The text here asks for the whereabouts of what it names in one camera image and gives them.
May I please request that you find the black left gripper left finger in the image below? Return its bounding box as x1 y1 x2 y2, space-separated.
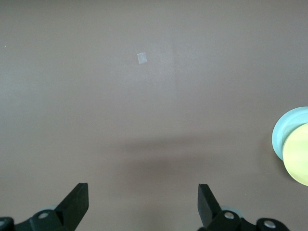
0 182 90 231

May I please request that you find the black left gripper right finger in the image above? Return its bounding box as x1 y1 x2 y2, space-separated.
197 183 289 231

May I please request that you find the yellow round plate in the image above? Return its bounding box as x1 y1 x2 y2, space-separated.
282 122 308 187

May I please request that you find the pale green round plate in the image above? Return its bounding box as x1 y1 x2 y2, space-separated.
271 106 308 161

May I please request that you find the brown table cover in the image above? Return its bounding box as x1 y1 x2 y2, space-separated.
0 0 308 231

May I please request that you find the small clear tape patch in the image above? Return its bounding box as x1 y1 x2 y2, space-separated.
136 51 148 65

